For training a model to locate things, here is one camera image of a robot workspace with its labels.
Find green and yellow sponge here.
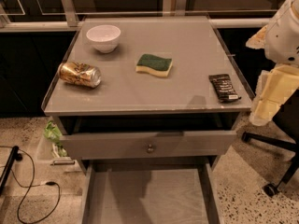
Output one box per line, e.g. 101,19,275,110
135,54,172,77

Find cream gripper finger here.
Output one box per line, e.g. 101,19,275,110
246,26,267,49
249,64,299,126

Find gold crushed soda can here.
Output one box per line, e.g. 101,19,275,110
58,62,101,88

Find grey drawer cabinet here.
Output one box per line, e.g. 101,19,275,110
41,15,258,224

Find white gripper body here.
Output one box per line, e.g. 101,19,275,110
264,0,299,65

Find white ceramic bowl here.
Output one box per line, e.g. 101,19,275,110
86,24,121,53

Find open grey middle drawer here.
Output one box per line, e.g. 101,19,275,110
78,163,224,224

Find black office chair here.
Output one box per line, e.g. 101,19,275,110
241,90,299,197

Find black bar stand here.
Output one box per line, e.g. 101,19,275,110
0,146,19,195

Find grey top drawer with knob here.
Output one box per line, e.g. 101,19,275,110
61,131,236,160

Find clear plastic bin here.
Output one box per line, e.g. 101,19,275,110
35,125,80,172

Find black snack packet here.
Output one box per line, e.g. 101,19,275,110
208,74,241,103

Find metal window frame rail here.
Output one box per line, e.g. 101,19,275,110
1,0,286,33

